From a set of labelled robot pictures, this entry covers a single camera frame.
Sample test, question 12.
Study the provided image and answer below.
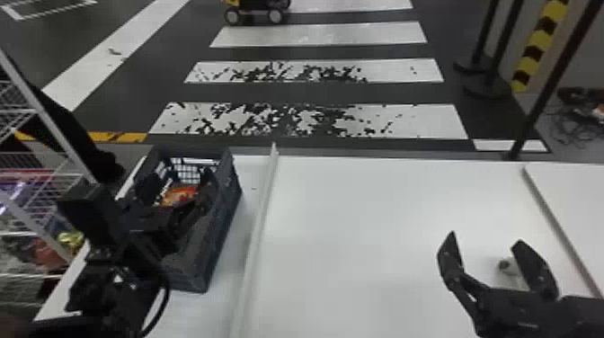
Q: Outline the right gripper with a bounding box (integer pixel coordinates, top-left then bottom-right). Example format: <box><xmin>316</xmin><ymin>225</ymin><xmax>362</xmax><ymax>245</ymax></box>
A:
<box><xmin>436</xmin><ymin>230</ymin><xmax>573</xmax><ymax>338</ymax></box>

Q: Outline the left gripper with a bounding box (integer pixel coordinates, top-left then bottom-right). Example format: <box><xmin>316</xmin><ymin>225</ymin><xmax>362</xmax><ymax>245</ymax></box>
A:
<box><xmin>118</xmin><ymin>149</ymin><xmax>220</xmax><ymax>253</ymax></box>

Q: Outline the red snack packet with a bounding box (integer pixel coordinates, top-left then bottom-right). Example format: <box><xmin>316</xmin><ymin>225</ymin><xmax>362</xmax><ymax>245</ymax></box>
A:
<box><xmin>25</xmin><ymin>239</ymin><xmax>69</xmax><ymax>271</ymax></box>
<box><xmin>160</xmin><ymin>182</ymin><xmax>200</xmax><ymax>209</ymax></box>

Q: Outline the small white object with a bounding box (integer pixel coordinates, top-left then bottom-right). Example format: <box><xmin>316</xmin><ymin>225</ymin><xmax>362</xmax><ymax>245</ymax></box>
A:
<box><xmin>497</xmin><ymin>256</ymin><xmax>519</xmax><ymax>276</ymax></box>

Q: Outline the blue basket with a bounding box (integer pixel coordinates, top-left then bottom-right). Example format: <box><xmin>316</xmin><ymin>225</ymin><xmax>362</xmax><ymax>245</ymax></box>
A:
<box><xmin>126</xmin><ymin>145</ymin><xmax>244</xmax><ymax>294</ymax></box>

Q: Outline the black wheeled cart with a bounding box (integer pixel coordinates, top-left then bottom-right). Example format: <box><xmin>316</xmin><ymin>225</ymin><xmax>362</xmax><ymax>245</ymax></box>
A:
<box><xmin>221</xmin><ymin>0</ymin><xmax>292</xmax><ymax>26</ymax></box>

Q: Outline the black slanted pole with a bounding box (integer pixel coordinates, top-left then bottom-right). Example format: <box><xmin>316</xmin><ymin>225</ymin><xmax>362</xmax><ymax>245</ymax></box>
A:
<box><xmin>503</xmin><ymin>0</ymin><xmax>604</xmax><ymax>162</ymax></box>

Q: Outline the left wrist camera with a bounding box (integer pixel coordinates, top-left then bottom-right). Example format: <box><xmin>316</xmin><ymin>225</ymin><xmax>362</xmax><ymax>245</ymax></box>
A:
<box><xmin>57</xmin><ymin>182</ymin><xmax>123</xmax><ymax>247</ymax></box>

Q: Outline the white wire rack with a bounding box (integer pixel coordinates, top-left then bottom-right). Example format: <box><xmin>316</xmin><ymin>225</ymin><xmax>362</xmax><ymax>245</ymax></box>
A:
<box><xmin>0</xmin><ymin>47</ymin><xmax>100</xmax><ymax>322</ymax></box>

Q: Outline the black cable bundle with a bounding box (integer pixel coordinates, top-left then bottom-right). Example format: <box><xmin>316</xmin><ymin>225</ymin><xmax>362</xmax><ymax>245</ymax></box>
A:
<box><xmin>548</xmin><ymin>86</ymin><xmax>604</xmax><ymax>146</ymax></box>

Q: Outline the yellow black striped post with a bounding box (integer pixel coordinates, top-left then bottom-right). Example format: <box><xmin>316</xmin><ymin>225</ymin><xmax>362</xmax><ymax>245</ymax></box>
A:
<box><xmin>509</xmin><ymin>0</ymin><xmax>570</xmax><ymax>94</ymax></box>

